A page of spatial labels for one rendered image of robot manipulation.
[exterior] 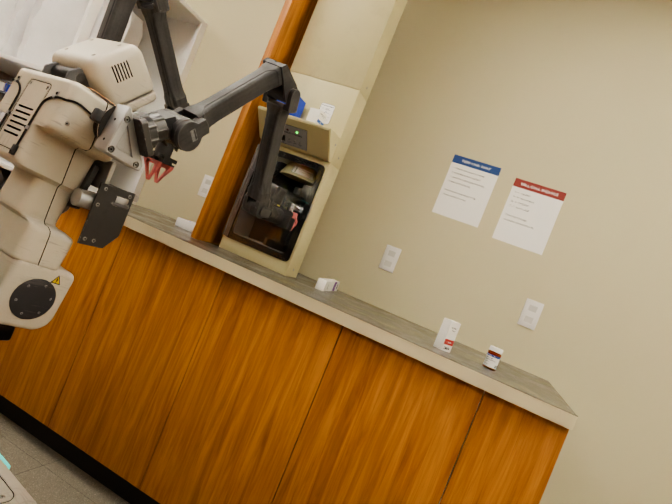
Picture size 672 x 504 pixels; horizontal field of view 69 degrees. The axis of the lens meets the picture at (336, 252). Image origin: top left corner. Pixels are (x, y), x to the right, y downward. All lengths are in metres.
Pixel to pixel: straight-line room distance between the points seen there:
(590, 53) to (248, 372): 1.88
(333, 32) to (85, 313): 1.44
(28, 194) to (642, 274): 2.06
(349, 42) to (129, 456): 1.72
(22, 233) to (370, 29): 1.42
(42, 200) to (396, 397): 1.07
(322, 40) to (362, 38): 0.17
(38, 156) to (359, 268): 1.41
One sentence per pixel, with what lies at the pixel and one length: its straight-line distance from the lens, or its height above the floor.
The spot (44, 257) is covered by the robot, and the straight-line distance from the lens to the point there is 1.36.
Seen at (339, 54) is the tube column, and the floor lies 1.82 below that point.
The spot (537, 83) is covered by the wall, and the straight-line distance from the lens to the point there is 2.39.
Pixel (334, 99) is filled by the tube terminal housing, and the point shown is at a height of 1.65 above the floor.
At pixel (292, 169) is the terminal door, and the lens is 1.96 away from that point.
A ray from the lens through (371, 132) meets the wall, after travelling 2.38.
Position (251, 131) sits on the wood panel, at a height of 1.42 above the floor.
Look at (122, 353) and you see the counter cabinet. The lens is 1.94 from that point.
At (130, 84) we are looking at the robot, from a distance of 1.37.
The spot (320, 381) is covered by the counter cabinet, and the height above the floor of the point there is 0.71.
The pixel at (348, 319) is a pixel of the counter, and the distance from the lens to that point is 1.50.
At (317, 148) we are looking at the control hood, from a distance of 1.90.
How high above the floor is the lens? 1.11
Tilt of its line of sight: level
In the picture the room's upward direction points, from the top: 22 degrees clockwise
